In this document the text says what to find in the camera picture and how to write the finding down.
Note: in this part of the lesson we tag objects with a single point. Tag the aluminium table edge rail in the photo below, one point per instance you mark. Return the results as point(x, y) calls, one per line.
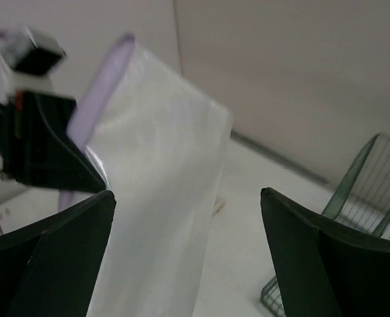
point(277, 157)

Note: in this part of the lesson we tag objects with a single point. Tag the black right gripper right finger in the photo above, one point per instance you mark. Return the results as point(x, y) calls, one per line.
point(324, 268)

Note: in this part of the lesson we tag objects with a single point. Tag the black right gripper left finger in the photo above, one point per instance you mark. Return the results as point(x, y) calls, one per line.
point(50, 267)

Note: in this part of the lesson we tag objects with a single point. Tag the clear mesh pouch purple zipper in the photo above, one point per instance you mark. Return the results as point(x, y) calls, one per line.
point(159, 144)

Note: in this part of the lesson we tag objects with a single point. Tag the green wire desk organizer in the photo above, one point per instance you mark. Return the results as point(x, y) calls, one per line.
point(361, 201)

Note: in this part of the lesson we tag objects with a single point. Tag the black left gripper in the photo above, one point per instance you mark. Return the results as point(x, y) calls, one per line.
point(65, 167)

